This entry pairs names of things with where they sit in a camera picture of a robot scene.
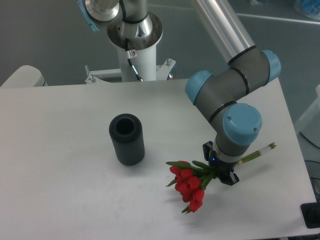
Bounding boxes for dark grey ribbed vase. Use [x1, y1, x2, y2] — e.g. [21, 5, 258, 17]
[108, 113, 145, 166]

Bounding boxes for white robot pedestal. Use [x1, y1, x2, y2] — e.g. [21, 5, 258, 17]
[85, 45, 176, 84]

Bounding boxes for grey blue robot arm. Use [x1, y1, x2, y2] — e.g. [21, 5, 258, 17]
[78, 0, 281, 186]

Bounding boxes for black device at edge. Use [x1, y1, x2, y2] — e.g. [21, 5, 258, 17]
[300, 202, 320, 229]

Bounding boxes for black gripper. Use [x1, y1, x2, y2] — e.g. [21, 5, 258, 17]
[202, 141, 240, 186]

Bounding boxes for blue object top right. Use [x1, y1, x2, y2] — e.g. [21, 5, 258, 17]
[293, 0, 320, 20]

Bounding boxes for white chair back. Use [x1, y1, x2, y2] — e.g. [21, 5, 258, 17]
[0, 65, 48, 89]

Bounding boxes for red tulip bouquet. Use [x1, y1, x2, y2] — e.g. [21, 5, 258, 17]
[165, 141, 277, 214]

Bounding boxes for black cable on pedestal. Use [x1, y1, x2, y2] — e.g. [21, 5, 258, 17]
[124, 37, 145, 83]

